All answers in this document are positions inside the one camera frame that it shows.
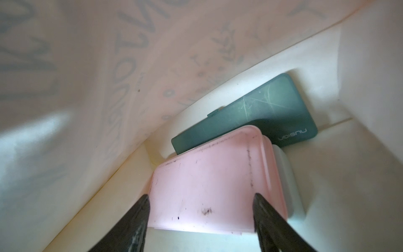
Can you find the dark green pencil case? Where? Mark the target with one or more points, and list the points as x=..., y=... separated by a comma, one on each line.
x=276, y=108

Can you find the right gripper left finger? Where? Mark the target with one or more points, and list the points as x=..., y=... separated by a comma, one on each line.
x=129, y=233

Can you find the printed canvas tote bag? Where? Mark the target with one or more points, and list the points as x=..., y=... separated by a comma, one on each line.
x=92, y=92

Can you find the light mint pencil case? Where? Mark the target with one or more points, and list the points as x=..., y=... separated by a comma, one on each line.
x=295, y=209

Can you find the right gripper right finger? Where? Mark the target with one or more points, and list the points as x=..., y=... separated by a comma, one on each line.
x=274, y=233

